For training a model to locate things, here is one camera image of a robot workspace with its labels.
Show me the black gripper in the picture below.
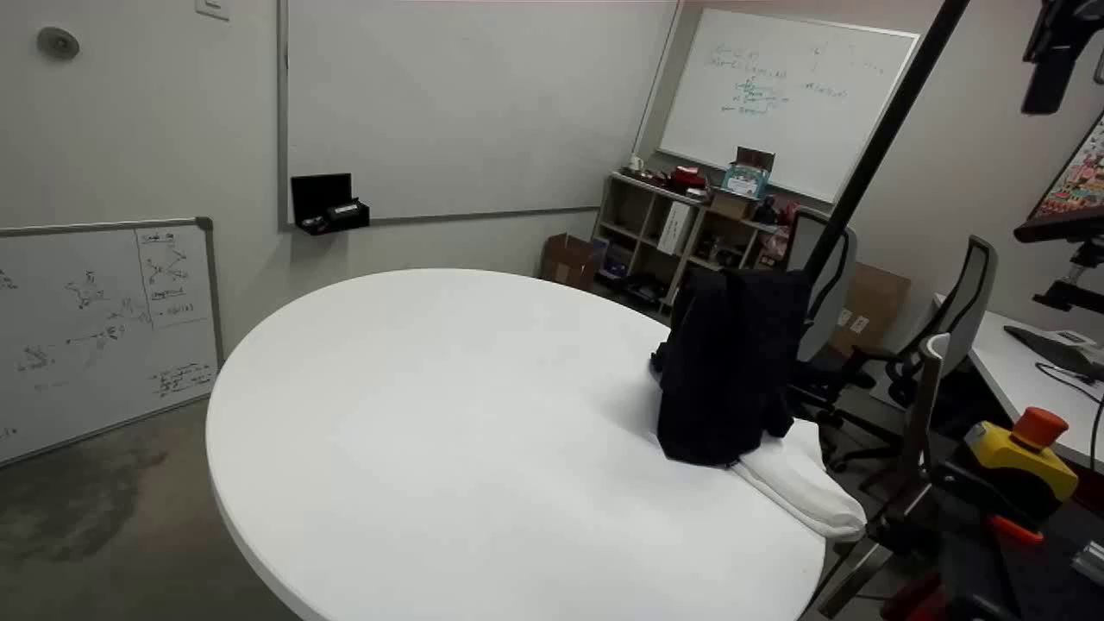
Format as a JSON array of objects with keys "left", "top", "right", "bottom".
[{"left": 1018, "top": 0, "right": 1104, "bottom": 117}]

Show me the black t-shirt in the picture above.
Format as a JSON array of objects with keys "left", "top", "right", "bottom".
[{"left": 648, "top": 264, "right": 815, "bottom": 470}]

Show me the black stand with clamp base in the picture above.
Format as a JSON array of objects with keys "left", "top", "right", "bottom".
[{"left": 796, "top": 0, "right": 975, "bottom": 289}]

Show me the black computer monitor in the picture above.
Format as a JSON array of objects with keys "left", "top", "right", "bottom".
[{"left": 1011, "top": 106, "right": 1104, "bottom": 244}]

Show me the black office chair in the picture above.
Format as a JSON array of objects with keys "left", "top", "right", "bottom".
[{"left": 877, "top": 235, "right": 1001, "bottom": 470}]

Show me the black keyboard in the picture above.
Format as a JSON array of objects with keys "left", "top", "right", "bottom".
[{"left": 1003, "top": 323, "right": 1104, "bottom": 386}]

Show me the flat brown cardboard box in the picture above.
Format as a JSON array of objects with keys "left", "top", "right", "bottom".
[{"left": 842, "top": 260, "right": 913, "bottom": 362}]

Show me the white office desk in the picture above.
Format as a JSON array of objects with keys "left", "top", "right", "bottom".
[{"left": 964, "top": 308, "right": 1104, "bottom": 476}]

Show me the grey mesh office chair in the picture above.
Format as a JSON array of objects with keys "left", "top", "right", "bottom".
[{"left": 786, "top": 205, "right": 862, "bottom": 382}]

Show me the blue box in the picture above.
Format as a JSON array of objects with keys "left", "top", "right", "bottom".
[{"left": 718, "top": 160, "right": 771, "bottom": 205}]

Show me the yellow emergency stop red button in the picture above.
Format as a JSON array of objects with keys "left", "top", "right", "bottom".
[{"left": 963, "top": 404, "right": 1084, "bottom": 505}]

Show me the wooden cube shelf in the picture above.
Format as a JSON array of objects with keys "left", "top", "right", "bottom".
[{"left": 593, "top": 170, "right": 807, "bottom": 313}]

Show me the white cloth with blue stripes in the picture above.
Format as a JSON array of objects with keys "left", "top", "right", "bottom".
[{"left": 726, "top": 417, "right": 870, "bottom": 545}]

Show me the small brown cardboard box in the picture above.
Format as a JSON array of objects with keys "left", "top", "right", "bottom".
[{"left": 537, "top": 229, "right": 607, "bottom": 289}]

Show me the black marker holder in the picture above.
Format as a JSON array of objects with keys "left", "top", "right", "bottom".
[{"left": 285, "top": 170, "right": 373, "bottom": 239}]

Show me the framed whiteboard with black notes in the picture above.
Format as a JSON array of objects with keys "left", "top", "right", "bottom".
[{"left": 0, "top": 212, "right": 228, "bottom": 470}]

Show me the wall whiteboard with green writing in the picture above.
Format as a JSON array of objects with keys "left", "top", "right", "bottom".
[{"left": 654, "top": 5, "right": 925, "bottom": 205}]

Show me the black clamp with orange handle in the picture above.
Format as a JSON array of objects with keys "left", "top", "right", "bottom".
[{"left": 986, "top": 510, "right": 1051, "bottom": 553}]

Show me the round grey wall sensor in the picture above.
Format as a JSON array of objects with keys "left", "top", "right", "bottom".
[{"left": 32, "top": 24, "right": 86, "bottom": 64}]

